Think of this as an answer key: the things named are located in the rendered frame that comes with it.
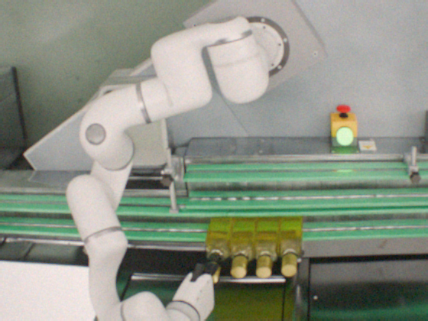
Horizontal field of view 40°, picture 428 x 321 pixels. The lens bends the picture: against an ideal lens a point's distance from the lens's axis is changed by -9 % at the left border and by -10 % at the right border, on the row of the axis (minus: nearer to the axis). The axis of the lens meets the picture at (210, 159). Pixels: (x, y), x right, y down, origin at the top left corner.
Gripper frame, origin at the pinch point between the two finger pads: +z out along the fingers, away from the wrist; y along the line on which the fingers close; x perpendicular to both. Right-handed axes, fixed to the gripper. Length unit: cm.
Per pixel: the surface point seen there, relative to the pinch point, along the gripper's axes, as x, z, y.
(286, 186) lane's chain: -7.6, 33.4, 7.1
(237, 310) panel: -4.2, 4.6, -12.8
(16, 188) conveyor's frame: 67, 15, 5
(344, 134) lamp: -21.4, 39.8, 20.1
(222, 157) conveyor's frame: 8.1, 29.7, 14.9
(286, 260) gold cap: -15.0, 8.3, 1.7
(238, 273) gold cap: -5.1, 3.6, -0.7
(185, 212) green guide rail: 14.4, 19.6, 3.8
